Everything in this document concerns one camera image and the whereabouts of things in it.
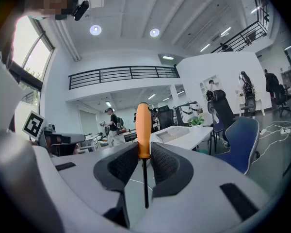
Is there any white side table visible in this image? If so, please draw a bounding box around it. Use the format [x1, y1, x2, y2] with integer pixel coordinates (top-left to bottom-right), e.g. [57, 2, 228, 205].
[236, 92, 266, 117]

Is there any blue swivel chair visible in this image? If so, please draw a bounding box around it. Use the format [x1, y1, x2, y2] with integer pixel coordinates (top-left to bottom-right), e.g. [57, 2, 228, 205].
[214, 116, 261, 175]

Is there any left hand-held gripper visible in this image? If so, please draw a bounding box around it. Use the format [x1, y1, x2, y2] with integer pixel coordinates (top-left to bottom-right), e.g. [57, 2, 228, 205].
[21, 110, 86, 146]

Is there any black office chair round headrest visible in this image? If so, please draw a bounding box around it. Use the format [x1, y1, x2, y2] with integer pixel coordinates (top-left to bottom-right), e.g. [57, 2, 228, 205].
[206, 89, 235, 148]

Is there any black stair railing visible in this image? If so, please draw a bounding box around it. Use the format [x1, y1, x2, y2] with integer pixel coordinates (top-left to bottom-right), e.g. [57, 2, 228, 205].
[210, 0, 270, 53]

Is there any white arched shelf cabinet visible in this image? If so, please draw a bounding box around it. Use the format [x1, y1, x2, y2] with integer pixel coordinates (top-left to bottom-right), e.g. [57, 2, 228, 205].
[199, 74, 221, 102]

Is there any black mezzanine railing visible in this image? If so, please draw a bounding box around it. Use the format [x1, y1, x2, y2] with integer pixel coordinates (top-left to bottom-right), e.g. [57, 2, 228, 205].
[68, 66, 180, 90]

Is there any large glass window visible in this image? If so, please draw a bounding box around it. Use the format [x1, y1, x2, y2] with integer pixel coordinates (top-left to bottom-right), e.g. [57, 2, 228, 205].
[12, 15, 55, 81]

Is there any blue chair black frame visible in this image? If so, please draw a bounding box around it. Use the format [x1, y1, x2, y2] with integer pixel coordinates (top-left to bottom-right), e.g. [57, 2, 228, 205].
[211, 119, 226, 153]

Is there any black head camera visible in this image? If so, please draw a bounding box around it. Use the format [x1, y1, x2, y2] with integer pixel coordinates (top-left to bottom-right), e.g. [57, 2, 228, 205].
[72, 0, 90, 21]

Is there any white floor cable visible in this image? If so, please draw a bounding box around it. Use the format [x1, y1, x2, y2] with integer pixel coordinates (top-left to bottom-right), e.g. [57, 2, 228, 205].
[254, 120, 291, 160]

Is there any person's head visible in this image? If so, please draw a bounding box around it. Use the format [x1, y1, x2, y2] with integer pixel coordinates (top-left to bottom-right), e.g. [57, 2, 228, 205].
[24, 0, 81, 21]

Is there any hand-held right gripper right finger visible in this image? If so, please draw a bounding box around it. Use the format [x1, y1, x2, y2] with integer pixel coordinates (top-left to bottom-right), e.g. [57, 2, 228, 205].
[149, 141, 194, 199]

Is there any green potted plant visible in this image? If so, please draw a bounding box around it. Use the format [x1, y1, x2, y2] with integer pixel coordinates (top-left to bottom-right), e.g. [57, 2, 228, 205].
[188, 115, 206, 129]

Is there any grey folder board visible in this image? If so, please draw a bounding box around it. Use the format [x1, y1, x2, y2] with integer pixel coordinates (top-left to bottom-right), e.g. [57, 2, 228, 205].
[155, 126, 191, 144]

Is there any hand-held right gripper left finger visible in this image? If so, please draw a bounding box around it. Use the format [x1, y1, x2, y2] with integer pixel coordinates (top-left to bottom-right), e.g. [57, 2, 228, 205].
[93, 141, 139, 193]

